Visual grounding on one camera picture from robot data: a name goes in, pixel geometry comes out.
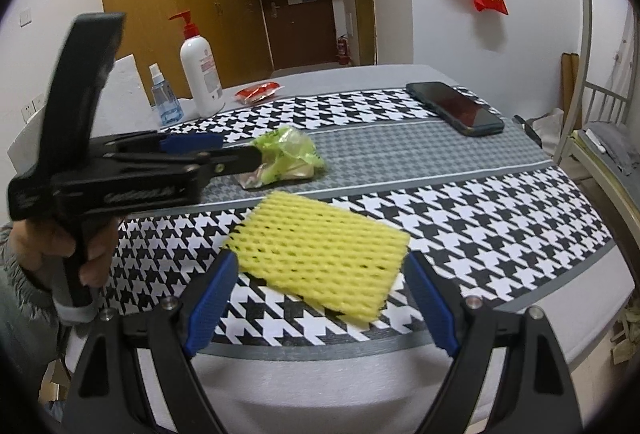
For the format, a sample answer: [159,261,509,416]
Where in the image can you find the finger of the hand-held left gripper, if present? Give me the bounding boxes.
[100,131,225,156]
[190,146,263,176]

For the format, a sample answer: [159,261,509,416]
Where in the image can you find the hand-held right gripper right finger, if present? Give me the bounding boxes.
[402,251,583,434]

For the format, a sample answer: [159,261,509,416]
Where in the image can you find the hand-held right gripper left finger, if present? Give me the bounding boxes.
[62,249,241,434]

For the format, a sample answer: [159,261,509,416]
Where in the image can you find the green plastic bag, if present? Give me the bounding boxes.
[239,125,328,189]

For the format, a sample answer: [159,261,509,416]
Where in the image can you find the white plastic bin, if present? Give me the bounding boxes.
[7,55,151,175]

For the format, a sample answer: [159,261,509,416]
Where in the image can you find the yellow foam net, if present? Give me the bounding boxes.
[221,191,411,327]

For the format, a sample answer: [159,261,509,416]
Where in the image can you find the person's left forearm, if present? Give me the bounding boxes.
[0,224,68,370]

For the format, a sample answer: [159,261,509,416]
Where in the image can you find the person's left hand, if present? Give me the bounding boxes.
[7,214,119,290]

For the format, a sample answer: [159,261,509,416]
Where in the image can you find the blue spray bottle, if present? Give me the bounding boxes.
[148,63,184,125]

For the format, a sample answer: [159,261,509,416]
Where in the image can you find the red snack packet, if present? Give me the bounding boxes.
[235,81,284,103]

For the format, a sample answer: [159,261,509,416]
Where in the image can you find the white lotion pump bottle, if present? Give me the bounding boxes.
[168,10,224,117]

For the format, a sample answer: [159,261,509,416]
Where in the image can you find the brown entrance door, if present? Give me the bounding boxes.
[253,0,337,70]

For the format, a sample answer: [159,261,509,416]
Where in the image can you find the houndstooth table cloth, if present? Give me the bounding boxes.
[65,64,633,434]

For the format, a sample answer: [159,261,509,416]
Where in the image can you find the cardboard scraps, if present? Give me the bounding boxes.
[612,309,640,365]

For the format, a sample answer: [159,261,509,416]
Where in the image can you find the black smartphone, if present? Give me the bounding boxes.
[406,81,505,136]

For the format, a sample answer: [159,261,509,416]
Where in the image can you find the white bag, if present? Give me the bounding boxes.
[515,109,566,155]

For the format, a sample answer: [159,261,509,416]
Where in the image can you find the grey cloth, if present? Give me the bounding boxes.
[587,121,640,175]

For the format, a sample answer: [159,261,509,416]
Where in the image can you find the metal bunk bed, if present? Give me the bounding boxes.
[552,0,640,225]

